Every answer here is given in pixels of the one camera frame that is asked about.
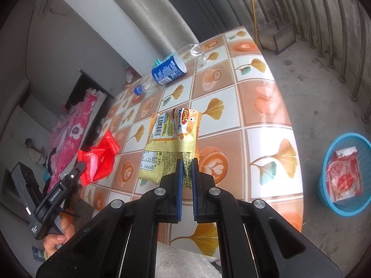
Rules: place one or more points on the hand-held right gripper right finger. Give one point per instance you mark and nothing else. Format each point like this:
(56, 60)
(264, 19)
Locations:
(195, 191)

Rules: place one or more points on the pile of clothes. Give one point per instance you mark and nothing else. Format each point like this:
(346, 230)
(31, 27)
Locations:
(128, 75)

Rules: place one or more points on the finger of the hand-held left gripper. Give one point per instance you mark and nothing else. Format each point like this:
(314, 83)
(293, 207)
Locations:
(78, 172)

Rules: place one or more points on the blue label plastic bottle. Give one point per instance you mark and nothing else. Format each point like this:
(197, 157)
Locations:
(166, 71)

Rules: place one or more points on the grey curtain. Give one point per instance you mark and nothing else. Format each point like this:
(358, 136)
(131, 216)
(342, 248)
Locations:
(150, 14)

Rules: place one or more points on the person's left hand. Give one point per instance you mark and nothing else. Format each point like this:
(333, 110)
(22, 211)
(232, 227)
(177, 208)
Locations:
(55, 241)

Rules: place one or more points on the large red snack bag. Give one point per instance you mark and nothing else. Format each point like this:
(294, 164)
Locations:
(345, 176)

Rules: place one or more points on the black chair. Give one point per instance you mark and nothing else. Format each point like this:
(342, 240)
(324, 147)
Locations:
(203, 11)

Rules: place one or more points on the grey metal box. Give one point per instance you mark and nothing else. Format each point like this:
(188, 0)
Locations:
(285, 39)

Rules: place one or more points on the metal balcony railing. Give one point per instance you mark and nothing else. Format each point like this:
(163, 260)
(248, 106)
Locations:
(354, 95)

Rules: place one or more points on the pink flowered blanket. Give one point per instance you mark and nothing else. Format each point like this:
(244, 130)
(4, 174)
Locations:
(75, 130)

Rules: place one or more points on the yellow snack packet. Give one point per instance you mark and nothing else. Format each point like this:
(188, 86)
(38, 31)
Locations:
(171, 150)

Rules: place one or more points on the blue plastic basket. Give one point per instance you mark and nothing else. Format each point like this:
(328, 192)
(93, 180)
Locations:
(324, 191)

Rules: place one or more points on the black bed headboard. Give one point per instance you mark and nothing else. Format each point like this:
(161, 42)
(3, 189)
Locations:
(84, 89)

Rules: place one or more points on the green plastic bag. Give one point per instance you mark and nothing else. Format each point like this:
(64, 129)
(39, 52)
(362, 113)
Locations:
(157, 62)

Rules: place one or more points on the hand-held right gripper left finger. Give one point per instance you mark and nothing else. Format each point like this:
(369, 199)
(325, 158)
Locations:
(179, 191)

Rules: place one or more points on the red plastic wrapper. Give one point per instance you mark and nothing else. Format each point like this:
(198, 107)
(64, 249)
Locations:
(101, 159)

